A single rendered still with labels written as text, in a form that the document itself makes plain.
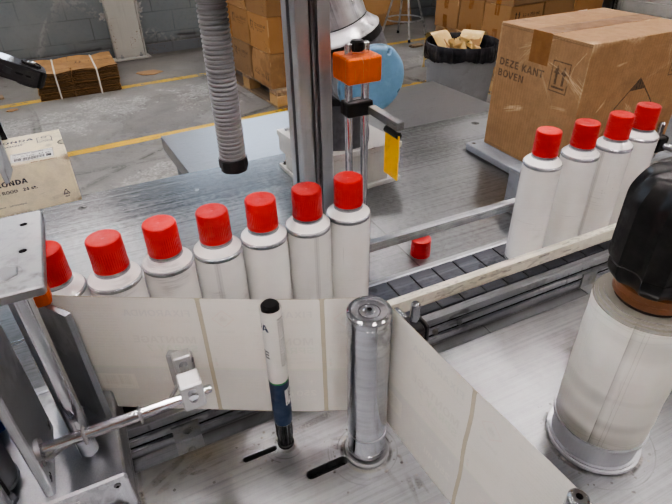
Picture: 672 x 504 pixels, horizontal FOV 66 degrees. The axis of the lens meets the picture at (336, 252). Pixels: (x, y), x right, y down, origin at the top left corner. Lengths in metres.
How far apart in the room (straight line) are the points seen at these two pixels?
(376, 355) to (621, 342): 0.20
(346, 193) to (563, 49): 0.66
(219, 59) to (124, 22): 5.44
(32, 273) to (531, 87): 1.01
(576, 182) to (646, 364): 0.37
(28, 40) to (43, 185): 5.13
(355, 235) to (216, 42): 0.25
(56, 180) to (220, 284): 0.41
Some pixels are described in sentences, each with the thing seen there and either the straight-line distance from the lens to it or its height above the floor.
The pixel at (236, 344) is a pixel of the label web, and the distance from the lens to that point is 0.49.
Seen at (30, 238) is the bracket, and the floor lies 1.14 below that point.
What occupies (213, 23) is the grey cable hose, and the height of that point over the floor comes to 1.24.
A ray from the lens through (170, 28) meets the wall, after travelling 6.17.
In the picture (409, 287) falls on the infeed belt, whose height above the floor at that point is 0.88.
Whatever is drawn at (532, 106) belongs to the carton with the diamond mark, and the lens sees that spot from 1.19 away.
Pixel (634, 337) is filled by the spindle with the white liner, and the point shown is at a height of 1.05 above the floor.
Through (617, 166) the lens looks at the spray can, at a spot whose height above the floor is 1.02.
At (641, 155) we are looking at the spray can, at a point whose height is 1.02.
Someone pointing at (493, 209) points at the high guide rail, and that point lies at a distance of 0.80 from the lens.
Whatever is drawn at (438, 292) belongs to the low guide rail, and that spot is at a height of 0.91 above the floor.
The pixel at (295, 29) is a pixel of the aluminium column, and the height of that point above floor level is 1.22.
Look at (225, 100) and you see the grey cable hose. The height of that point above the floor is 1.16.
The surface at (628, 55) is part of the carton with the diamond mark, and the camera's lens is 1.17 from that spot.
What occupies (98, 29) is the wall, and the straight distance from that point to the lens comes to 6.04.
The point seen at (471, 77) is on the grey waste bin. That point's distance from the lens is 3.28.
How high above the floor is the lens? 1.35
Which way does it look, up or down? 34 degrees down
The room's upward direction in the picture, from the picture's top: 1 degrees counter-clockwise
